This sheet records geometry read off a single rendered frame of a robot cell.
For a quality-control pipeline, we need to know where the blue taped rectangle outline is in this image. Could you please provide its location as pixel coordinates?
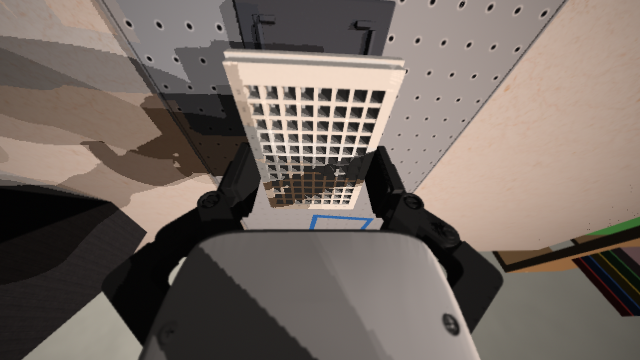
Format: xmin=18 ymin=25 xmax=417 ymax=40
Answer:
xmin=309 ymin=215 xmax=374 ymax=229

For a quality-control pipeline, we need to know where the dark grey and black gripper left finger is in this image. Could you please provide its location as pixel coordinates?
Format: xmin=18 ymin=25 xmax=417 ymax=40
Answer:
xmin=101 ymin=142 xmax=261 ymax=347

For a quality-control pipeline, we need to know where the white well plate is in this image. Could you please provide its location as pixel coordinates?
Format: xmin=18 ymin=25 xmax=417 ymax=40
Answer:
xmin=223 ymin=48 xmax=406 ymax=209

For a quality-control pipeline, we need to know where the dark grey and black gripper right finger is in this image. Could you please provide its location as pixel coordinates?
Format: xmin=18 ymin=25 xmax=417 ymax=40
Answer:
xmin=364 ymin=146 xmax=504 ymax=335

